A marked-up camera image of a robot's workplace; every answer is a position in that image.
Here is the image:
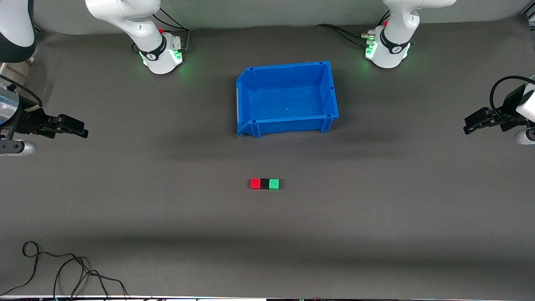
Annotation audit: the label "black arm base cables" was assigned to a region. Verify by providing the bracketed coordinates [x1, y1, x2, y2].
[132, 6, 191, 54]
[316, 8, 391, 47]

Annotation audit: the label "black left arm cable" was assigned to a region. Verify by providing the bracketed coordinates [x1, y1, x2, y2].
[490, 75, 535, 124]

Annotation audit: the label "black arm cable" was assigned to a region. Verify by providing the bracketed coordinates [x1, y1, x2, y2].
[0, 74, 43, 107]
[490, 75, 535, 124]

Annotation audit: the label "thin black loose cable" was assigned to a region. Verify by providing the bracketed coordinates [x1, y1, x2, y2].
[0, 241, 128, 299]

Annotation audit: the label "black right arm base cables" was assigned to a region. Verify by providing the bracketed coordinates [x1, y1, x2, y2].
[132, 6, 191, 54]

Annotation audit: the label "black left arm base cables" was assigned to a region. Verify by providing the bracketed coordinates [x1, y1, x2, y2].
[316, 8, 391, 47]

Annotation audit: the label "blue plastic bin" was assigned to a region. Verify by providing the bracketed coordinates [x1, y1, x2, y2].
[236, 61, 339, 138]

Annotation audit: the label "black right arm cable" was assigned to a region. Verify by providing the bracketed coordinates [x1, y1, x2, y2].
[0, 74, 43, 107]

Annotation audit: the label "beige box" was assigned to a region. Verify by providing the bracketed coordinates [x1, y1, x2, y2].
[0, 61, 35, 84]

